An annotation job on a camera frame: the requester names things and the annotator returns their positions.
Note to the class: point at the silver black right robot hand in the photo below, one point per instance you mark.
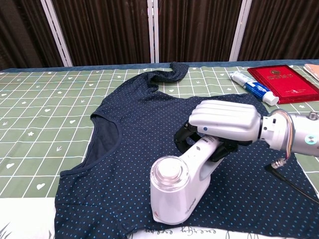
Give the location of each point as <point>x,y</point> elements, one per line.
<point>224,122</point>

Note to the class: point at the white handheld garment steamer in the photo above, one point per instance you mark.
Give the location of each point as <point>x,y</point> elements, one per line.
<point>174,199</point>

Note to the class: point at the navy polka dot shirt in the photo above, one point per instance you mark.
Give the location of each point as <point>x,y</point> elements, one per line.
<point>139,149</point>

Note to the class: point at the white blue toothpaste tube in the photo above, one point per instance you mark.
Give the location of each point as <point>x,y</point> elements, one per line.
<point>254,87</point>

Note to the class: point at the red certificate book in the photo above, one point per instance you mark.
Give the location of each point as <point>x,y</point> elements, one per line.
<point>284,82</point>

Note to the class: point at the dark brown pleated panel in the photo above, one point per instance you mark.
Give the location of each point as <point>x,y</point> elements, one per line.
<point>197,30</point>
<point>281,30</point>
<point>22,35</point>
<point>104,32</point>

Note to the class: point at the blue table pad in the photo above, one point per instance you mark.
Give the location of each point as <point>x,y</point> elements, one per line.
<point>99,67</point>

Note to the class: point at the green grid patterned tablecloth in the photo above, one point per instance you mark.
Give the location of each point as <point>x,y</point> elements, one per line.
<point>37,112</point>

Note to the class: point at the white partition post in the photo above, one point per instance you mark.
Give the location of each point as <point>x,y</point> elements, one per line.
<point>57,32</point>
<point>153,32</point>
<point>240,30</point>

